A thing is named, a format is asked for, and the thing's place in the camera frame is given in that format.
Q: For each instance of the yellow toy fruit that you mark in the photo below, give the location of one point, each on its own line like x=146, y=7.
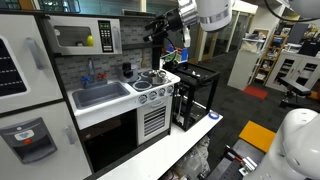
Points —
x=90, y=40

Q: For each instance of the white cabinet with glass doors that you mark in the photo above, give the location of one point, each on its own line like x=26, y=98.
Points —
x=296, y=84

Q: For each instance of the gray toy pot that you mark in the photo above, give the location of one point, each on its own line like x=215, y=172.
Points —
x=128, y=78

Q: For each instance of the white box cabinet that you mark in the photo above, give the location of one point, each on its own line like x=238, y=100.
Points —
x=243, y=70

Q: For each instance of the gray stove knob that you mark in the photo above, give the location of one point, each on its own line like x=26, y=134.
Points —
x=162, y=92
x=152, y=95
x=142, y=99
x=170, y=89

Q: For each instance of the black bench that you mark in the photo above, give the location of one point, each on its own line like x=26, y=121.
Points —
x=293, y=86

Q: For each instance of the white striped toy oven door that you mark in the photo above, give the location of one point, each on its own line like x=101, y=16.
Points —
x=146, y=133

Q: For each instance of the black white toy kitchen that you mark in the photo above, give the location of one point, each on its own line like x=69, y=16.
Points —
x=110, y=140

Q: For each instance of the blue electronics mount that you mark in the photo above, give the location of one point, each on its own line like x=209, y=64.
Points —
x=184, y=55

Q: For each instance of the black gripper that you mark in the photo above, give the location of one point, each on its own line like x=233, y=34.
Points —
x=174, y=20

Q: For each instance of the white fridge door with dispenser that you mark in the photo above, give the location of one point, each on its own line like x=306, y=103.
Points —
x=66, y=160

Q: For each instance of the yellow floor mat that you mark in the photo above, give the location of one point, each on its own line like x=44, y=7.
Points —
x=256, y=136

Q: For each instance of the black box device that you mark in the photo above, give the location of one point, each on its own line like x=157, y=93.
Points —
x=310, y=48

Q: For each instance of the wooden shelf unit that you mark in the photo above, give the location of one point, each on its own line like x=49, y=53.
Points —
x=263, y=71

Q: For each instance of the gray machine under table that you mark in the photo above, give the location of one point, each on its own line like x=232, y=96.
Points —
x=193, y=160

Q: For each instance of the gray plastic sink basin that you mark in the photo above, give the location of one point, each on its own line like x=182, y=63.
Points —
x=100, y=95

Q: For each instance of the red floor mat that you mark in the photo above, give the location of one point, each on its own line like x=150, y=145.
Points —
x=255, y=92

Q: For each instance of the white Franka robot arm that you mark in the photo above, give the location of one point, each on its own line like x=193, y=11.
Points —
x=213, y=13

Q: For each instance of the blue tape roll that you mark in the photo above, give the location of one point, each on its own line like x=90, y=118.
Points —
x=209, y=115

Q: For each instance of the silver toy pot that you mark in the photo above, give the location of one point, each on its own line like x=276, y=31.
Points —
x=155, y=77

